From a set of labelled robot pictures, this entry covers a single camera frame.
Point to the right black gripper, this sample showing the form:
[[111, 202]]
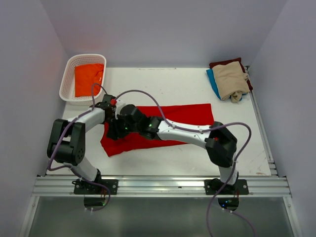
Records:
[[114, 131]]

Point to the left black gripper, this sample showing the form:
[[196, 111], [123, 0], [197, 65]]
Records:
[[113, 111]]

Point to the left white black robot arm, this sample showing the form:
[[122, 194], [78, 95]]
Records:
[[66, 148]]

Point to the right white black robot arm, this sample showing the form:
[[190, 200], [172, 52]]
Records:
[[177, 125]]

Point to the orange t shirt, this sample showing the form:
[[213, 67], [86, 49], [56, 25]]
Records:
[[85, 76]]

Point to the white plastic basket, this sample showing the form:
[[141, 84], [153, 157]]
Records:
[[67, 87]]

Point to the blue folded t shirt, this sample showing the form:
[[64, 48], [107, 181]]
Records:
[[218, 85]]

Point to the beige folded t shirt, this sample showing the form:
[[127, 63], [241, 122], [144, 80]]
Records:
[[235, 79]]

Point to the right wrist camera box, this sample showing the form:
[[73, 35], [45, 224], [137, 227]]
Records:
[[117, 106]]

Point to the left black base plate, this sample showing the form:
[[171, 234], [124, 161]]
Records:
[[85, 188]]

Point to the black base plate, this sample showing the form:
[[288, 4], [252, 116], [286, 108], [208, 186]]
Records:
[[212, 186], [85, 188]]

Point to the aluminium mounting rail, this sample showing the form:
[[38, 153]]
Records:
[[165, 186]]

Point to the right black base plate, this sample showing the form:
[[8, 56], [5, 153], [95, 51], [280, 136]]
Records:
[[212, 186]]

